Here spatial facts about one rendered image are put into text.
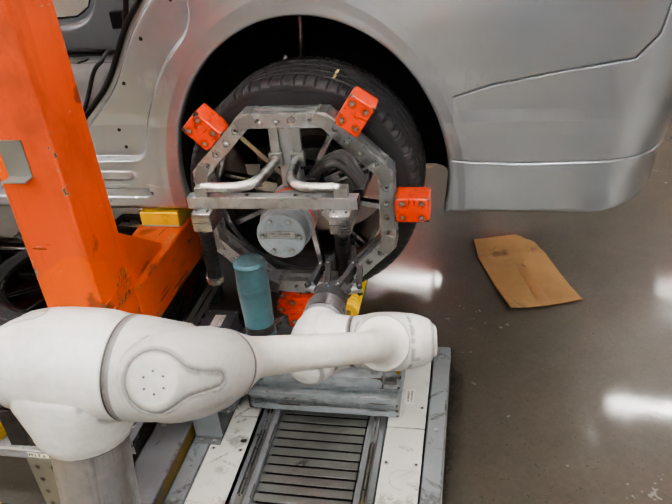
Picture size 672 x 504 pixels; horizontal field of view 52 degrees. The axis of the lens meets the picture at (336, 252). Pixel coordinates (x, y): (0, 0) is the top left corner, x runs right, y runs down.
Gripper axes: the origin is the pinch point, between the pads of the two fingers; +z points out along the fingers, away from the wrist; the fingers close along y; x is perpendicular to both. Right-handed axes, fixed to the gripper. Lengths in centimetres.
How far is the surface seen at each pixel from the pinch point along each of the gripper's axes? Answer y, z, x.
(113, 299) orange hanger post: -59, -7, -10
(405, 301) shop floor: 2, 100, -83
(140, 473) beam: -65, -11, -70
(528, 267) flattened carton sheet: 54, 128, -82
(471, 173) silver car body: 29, 40, 4
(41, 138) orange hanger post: -62, -12, 36
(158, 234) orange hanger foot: -67, 36, -15
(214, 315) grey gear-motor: -50, 28, -40
